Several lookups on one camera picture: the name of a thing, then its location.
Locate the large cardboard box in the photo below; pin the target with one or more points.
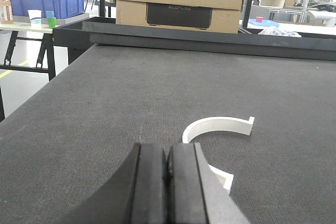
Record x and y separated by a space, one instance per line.
221 16

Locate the small red cube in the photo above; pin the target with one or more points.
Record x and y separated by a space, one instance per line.
259 19

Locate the folding trestle table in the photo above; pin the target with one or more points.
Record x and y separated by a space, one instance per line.
25 54

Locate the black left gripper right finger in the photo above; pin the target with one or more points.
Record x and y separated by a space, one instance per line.
194 193

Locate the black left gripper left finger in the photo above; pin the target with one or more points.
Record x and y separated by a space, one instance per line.
134 194

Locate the white curved pipe clamp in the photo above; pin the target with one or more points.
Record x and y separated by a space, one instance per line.
218 123

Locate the blue small cup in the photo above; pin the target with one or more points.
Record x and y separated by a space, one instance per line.
50 14

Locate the crumpled blue white bag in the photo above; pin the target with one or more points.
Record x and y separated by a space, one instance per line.
275 31

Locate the white paper cup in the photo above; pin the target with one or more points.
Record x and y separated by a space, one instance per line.
35 17

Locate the blue plastic crate background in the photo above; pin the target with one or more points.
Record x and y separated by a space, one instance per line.
62 9

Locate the blue flat tray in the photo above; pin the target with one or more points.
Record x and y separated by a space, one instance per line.
264 23

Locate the green small cup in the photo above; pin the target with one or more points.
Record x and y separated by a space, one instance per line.
52 22

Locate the brown white carton box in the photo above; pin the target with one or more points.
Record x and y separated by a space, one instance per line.
6 12

